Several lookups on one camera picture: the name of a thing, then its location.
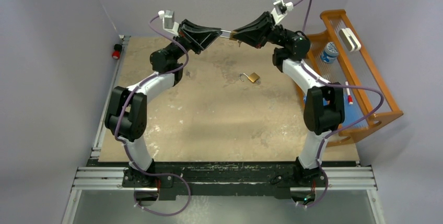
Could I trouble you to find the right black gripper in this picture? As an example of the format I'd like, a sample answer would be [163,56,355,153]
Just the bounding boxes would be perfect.
[230,11,294,50]

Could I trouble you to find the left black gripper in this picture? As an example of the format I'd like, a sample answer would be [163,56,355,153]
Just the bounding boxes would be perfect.
[169,23,226,63]

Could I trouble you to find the brass padlock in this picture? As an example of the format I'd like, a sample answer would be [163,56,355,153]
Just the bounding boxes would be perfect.
[220,30,242,47]
[239,73,261,85]

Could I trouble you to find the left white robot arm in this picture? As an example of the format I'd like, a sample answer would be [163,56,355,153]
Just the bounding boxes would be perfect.
[104,20,223,187]

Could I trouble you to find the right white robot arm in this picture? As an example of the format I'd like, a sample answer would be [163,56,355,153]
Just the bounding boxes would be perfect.
[230,11,345,186]

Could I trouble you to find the red emergency button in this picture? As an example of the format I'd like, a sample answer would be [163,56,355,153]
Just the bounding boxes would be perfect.
[112,44,123,60]

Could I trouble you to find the orange wooden rack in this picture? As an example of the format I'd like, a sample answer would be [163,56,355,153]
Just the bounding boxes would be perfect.
[307,9,404,147]

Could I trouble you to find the white eraser block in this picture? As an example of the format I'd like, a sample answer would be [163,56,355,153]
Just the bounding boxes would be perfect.
[339,28,362,52]

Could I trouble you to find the red white marker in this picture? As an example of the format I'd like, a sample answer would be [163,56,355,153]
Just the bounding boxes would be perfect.
[345,81,354,105]

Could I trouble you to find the blue notebook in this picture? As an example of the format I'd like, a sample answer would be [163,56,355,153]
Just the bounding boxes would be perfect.
[303,95,368,128]

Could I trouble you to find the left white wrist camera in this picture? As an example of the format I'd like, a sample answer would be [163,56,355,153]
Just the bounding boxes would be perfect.
[158,10,180,36]

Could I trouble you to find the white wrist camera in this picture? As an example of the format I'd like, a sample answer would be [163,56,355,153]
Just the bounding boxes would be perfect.
[158,10,180,36]
[271,0,294,25]

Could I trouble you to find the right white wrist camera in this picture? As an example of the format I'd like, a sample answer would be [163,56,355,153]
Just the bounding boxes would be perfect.
[271,0,294,25]

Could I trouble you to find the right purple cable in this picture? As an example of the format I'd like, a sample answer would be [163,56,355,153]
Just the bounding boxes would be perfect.
[292,0,385,209]

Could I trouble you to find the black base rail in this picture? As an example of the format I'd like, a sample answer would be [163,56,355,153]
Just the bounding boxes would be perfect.
[87,160,357,203]

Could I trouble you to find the aluminium frame rails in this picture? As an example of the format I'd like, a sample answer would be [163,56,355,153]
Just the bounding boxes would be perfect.
[63,39,376,223]

